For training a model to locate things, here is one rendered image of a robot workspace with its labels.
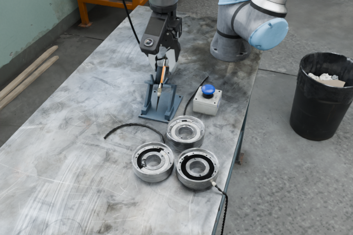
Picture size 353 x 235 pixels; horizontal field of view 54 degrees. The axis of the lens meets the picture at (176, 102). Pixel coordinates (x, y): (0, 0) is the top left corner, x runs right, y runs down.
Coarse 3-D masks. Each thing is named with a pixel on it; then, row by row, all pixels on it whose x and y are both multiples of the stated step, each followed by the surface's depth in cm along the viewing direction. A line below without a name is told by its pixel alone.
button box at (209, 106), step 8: (200, 88) 105; (200, 96) 103; (208, 96) 102; (216, 96) 103; (200, 104) 101; (208, 104) 100; (216, 104) 100; (200, 112) 103; (208, 112) 102; (216, 112) 103
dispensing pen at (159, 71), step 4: (164, 56) 99; (164, 60) 99; (164, 64) 99; (160, 68) 98; (160, 72) 98; (156, 76) 98; (160, 76) 98; (156, 80) 98; (160, 80) 98; (160, 84) 100; (160, 88) 100; (160, 92) 100
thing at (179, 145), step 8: (176, 120) 97; (184, 120) 97; (192, 120) 97; (200, 120) 95; (168, 128) 95; (176, 128) 95; (184, 128) 96; (192, 128) 95; (200, 128) 95; (168, 136) 92; (176, 136) 93; (192, 136) 92; (200, 136) 92; (176, 144) 90; (184, 144) 89; (192, 144) 90; (200, 144) 92
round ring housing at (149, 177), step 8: (144, 144) 89; (152, 144) 89; (160, 144) 89; (136, 152) 87; (152, 152) 88; (168, 152) 88; (136, 160) 86; (152, 160) 89; (160, 160) 88; (136, 168) 83; (152, 168) 84; (168, 168) 83; (144, 176) 82; (152, 176) 82; (160, 176) 82
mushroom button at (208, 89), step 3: (207, 84) 102; (210, 84) 102; (204, 87) 101; (207, 87) 101; (210, 87) 101; (213, 87) 101; (204, 90) 100; (207, 90) 100; (210, 90) 100; (213, 90) 100; (204, 93) 100; (207, 93) 100; (210, 93) 100
